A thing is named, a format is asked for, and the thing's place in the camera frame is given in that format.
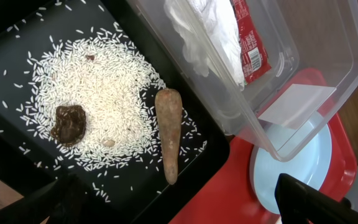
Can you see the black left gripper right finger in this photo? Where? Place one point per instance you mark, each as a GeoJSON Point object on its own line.
{"type": "Point", "coordinates": [299, 203]}

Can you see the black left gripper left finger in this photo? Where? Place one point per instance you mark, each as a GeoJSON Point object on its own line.
{"type": "Point", "coordinates": [58, 202]}

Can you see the light blue plate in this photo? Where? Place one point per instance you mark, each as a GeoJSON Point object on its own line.
{"type": "Point", "coordinates": [310, 166]}

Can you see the brown meat scrap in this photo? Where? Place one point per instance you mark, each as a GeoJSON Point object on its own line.
{"type": "Point", "coordinates": [70, 125]}

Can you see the white rice pile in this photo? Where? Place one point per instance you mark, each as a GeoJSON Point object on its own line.
{"type": "Point", "coordinates": [115, 85]}

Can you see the red ketchup sachet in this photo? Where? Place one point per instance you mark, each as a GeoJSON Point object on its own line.
{"type": "Point", "coordinates": [254, 56]}

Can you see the white napkin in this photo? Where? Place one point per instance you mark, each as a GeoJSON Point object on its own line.
{"type": "Point", "coordinates": [214, 20]}

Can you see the red plastic tray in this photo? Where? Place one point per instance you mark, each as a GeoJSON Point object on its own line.
{"type": "Point", "coordinates": [228, 196]}

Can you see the black tray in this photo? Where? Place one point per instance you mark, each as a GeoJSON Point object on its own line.
{"type": "Point", "coordinates": [137, 193]}

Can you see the clear plastic storage box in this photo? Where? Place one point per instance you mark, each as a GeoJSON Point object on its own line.
{"type": "Point", "coordinates": [312, 49]}

